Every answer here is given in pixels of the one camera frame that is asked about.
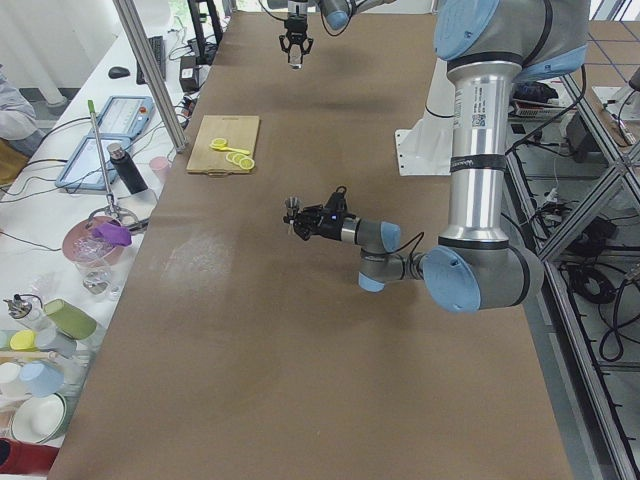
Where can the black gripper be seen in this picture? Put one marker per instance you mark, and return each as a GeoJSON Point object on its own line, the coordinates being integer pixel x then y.
{"type": "Point", "coordinates": [296, 25]}
{"type": "Point", "coordinates": [330, 228]}

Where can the steel measuring jigger cup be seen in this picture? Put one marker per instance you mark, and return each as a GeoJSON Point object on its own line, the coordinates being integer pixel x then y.
{"type": "Point", "coordinates": [292, 206]}

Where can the clear glass shaker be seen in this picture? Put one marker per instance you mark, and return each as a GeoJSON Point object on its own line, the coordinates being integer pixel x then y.
{"type": "Point", "coordinates": [295, 60]}

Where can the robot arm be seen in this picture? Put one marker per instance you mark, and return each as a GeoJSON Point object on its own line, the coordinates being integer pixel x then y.
{"type": "Point", "coordinates": [487, 46]}
{"type": "Point", "coordinates": [335, 16]}

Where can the pink cup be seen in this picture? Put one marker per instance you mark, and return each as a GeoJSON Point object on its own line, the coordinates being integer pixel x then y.
{"type": "Point", "coordinates": [160, 166]}

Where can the green cup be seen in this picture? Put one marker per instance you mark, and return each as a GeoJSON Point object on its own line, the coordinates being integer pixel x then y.
{"type": "Point", "coordinates": [71, 320]}

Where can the yellow cup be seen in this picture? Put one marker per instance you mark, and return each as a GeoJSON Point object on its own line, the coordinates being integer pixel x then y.
{"type": "Point", "coordinates": [23, 341]}

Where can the light blue cup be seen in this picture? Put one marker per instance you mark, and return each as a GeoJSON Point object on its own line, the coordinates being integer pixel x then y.
{"type": "Point", "coordinates": [41, 379]}

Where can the white cup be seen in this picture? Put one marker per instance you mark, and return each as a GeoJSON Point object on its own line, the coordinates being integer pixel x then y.
{"type": "Point", "coordinates": [11, 385]}

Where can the bamboo cutting board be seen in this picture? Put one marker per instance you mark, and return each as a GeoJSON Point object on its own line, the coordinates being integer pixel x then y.
{"type": "Point", "coordinates": [233, 130]}

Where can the black computer mouse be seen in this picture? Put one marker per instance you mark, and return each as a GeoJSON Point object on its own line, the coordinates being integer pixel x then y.
{"type": "Point", "coordinates": [117, 72]}

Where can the blue teach pendant far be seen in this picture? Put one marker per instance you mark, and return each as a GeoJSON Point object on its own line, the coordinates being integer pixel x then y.
{"type": "Point", "coordinates": [125, 115]}

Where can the blue teach pendant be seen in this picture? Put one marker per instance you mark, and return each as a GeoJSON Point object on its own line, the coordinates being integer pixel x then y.
{"type": "Point", "coordinates": [125, 115]}
{"type": "Point", "coordinates": [83, 171]}

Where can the black steel thermos bottle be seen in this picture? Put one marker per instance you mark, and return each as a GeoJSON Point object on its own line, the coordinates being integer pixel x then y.
{"type": "Point", "coordinates": [126, 168]}

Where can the purple cloth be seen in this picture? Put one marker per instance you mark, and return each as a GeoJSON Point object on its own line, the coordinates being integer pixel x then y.
{"type": "Point", "coordinates": [113, 233]}

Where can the metal reacher grabber pole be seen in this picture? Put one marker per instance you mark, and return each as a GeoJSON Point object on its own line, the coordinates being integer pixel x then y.
{"type": "Point", "coordinates": [123, 215]}

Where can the blue teach pendant near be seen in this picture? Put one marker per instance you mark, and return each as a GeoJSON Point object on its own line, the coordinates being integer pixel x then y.
{"type": "Point", "coordinates": [83, 171]}

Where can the pink bowl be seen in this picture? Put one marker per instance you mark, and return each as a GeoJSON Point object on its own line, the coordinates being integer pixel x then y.
{"type": "Point", "coordinates": [80, 230]}

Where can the black power box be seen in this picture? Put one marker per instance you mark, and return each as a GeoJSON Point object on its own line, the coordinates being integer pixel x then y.
{"type": "Point", "coordinates": [582, 144]}

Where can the person in grey jacket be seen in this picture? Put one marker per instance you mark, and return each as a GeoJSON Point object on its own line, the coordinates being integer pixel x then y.
{"type": "Point", "coordinates": [18, 120]}

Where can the glass oil dispenser bottle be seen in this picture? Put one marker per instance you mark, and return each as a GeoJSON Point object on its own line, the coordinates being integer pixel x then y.
{"type": "Point", "coordinates": [27, 313]}

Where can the white bowl green rim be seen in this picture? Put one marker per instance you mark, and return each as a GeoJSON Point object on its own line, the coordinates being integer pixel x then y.
{"type": "Point", "coordinates": [39, 420]}

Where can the red object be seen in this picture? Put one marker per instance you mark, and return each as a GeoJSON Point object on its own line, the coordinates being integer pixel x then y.
{"type": "Point", "coordinates": [20, 458]}

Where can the aluminium frame post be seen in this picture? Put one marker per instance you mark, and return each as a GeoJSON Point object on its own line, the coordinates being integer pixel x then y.
{"type": "Point", "coordinates": [133, 27]}

